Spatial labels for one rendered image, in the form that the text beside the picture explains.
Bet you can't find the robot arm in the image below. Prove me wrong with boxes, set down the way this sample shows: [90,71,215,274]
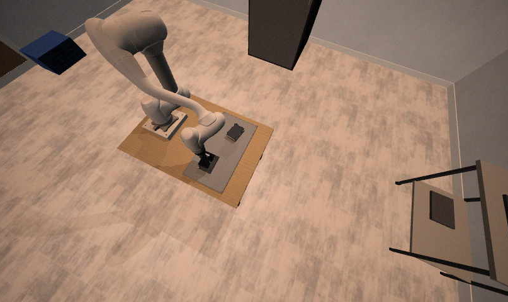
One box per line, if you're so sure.
[84,9,225,154]

